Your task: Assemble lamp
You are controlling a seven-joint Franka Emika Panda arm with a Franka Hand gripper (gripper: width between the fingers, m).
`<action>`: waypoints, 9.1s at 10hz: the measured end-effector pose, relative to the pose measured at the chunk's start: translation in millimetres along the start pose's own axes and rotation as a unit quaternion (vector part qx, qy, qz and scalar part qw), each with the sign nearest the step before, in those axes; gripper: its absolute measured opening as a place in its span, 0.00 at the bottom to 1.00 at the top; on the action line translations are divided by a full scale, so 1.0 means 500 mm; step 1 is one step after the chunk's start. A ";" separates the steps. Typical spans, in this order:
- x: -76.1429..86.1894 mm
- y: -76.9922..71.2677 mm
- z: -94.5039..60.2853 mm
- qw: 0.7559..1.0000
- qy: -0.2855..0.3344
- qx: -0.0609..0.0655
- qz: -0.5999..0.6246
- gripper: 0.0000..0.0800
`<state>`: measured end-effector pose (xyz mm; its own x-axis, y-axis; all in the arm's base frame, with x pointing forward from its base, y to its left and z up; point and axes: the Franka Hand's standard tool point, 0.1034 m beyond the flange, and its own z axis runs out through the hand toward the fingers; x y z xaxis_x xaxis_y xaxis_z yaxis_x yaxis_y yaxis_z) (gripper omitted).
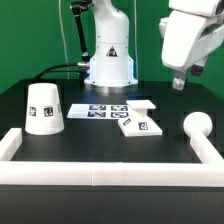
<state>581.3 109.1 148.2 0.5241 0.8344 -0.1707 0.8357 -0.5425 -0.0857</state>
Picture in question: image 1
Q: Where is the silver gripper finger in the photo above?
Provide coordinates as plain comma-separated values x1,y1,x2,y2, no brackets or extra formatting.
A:
172,71,187,91
191,64,204,77

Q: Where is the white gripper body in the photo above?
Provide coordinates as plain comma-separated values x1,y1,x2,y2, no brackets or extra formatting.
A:
160,0,224,71

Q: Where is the white lamp bulb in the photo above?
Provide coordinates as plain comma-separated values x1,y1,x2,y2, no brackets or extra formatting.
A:
183,112,213,136

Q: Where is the white lamp base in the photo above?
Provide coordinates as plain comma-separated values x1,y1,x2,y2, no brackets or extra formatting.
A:
118,100,162,137

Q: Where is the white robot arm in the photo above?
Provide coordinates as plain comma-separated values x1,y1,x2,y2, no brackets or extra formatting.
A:
85,0,224,90

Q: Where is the white lamp shade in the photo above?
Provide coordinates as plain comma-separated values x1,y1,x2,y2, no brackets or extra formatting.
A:
25,83,64,135

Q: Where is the white marker sheet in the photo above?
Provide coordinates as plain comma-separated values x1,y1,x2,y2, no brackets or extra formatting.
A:
67,104,130,119

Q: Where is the white fence frame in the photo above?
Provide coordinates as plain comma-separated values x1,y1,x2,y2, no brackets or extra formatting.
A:
0,128,224,187

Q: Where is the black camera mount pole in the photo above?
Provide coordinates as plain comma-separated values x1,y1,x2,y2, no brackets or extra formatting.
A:
70,0,92,62

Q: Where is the white hanging cable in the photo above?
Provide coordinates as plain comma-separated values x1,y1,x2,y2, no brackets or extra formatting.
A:
58,0,70,80

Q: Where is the black cable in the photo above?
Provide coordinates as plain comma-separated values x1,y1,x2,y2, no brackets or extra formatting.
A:
33,62,91,81

